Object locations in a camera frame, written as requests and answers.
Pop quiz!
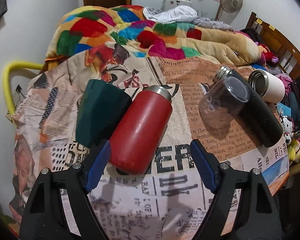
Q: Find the standing electric fan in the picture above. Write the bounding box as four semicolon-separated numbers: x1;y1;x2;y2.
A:
216;0;243;21

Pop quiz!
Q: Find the black thermos bottle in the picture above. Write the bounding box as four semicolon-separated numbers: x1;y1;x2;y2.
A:
213;66;283;148

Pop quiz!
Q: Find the dark green cup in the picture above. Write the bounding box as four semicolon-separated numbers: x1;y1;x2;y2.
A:
76;79;132;148

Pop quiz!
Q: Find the colourful patchwork blanket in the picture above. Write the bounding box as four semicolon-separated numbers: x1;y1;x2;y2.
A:
45;5;266;66

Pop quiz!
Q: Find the red thermos bottle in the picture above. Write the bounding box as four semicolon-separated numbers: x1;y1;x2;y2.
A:
110;85;172;174

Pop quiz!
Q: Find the white grey crumpled cloth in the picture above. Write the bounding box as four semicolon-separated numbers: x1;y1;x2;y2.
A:
143;5;234;32

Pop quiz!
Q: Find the white thermos bottle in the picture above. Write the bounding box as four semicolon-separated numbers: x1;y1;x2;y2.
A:
248;69;285;103

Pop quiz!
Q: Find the clear plastic cup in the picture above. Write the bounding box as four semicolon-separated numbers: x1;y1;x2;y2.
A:
199;76;250;129

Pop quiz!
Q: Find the yellow plush toy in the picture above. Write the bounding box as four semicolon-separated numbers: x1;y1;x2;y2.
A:
288;140;300;163

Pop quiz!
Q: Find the red plush toy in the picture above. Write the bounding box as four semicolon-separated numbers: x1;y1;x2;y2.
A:
256;43;279;65

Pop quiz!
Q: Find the white small cabinet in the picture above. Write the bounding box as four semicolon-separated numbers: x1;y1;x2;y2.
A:
162;0;192;11

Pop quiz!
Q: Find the dalmatian plush toy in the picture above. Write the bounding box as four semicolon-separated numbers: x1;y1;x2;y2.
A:
280;115;294;146

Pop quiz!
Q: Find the wooden bed headboard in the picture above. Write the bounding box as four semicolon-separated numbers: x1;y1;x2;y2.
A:
246;12;300;80

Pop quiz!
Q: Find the newspaper print tablecloth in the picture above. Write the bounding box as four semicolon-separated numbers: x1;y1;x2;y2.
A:
11;44;285;239

